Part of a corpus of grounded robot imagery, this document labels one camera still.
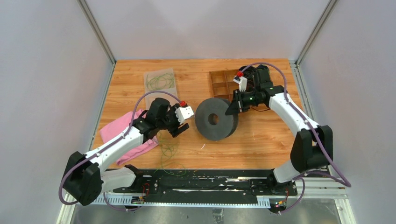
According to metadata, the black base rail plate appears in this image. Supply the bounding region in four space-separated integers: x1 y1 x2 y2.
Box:
94 169 297 209

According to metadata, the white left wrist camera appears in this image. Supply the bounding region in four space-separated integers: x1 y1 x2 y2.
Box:
175 101 194 124

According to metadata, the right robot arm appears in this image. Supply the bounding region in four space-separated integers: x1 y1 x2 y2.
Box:
225 63 333 195

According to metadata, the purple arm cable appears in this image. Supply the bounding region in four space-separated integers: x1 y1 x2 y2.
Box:
58 90 186 212
240 62 352 214

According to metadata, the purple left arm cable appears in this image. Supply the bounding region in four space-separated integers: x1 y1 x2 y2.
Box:
58 90 186 212

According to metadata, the aluminium frame post right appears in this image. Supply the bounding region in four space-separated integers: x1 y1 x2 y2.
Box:
289 0 338 118

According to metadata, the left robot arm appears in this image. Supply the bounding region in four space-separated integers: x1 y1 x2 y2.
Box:
58 98 194 205

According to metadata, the wooden compartment tray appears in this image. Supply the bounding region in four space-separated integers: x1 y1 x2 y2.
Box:
209 70 239 101

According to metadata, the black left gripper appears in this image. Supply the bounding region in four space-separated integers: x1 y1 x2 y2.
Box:
157 104 190 137

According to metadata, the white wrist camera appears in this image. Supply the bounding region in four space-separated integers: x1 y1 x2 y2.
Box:
175 101 194 124
233 71 248 92

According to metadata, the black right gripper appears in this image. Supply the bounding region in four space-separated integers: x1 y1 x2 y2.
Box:
226 89 263 115

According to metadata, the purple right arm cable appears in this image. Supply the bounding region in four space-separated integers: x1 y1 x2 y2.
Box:
240 62 352 214

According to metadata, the aluminium frame post left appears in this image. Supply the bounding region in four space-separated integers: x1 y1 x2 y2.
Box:
77 0 116 66

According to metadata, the pink folded cloth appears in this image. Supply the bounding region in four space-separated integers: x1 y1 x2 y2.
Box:
99 111 158 166

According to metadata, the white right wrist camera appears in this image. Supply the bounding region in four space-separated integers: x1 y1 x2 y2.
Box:
233 71 248 92

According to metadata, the green wire in box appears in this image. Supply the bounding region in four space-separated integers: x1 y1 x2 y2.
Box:
146 72 176 91

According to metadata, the clear plastic box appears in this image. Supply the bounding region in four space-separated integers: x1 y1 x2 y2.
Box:
143 68 178 110

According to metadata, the aluminium frame post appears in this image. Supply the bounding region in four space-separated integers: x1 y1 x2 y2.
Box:
77 0 116 66
289 0 338 118

